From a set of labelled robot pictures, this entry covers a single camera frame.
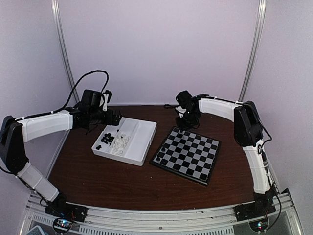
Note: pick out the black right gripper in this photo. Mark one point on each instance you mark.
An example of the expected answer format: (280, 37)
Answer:
(183, 126)

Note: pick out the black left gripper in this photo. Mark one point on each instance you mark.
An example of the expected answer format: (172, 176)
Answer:
(109, 121)

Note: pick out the white compartment tray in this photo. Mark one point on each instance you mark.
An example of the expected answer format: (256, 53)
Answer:
(129, 142)

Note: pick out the black silver chessboard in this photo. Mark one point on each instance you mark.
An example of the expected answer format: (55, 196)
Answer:
(189, 155)

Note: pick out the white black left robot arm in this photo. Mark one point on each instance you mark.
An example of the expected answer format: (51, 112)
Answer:
(15, 132)

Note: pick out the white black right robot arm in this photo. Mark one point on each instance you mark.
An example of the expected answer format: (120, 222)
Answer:
(248, 133)

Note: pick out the black chess piece pile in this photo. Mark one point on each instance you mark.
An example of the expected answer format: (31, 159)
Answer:
(107, 138)

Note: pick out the white chess piece pile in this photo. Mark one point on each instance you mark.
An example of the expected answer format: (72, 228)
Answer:
(119, 144)

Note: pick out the left round circuit board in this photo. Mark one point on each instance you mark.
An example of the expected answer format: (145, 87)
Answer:
(61, 225)

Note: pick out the round circuit board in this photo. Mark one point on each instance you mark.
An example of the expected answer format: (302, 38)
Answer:
(61, 225)
(259, 225)

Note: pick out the right round circuit board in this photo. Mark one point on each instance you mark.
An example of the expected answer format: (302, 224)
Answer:
(259, 225)

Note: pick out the blue plastic basket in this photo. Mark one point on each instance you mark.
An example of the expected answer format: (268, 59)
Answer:
(37, 230)

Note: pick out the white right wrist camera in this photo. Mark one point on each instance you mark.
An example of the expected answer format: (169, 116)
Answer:
(180, 112)

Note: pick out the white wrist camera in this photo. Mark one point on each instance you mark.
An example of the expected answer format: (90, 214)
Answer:
(180, 112)
(106, 95)

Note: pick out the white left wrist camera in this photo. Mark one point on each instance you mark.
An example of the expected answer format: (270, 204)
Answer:
(106, 95)

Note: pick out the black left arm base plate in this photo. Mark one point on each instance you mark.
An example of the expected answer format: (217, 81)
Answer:
(72, 212)

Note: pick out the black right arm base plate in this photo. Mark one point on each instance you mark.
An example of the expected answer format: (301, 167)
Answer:
(249, 211)

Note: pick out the left aluminium frame post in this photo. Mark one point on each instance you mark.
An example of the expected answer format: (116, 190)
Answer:
(62, 44)

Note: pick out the aluminium frame post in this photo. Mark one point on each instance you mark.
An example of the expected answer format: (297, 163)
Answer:
(258, 30)
(62, 44)

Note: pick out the right aluminium frame post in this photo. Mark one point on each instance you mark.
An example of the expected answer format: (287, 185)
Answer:
(258, 30)

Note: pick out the aluminium front rail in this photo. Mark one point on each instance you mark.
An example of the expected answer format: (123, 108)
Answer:
(211, 221)

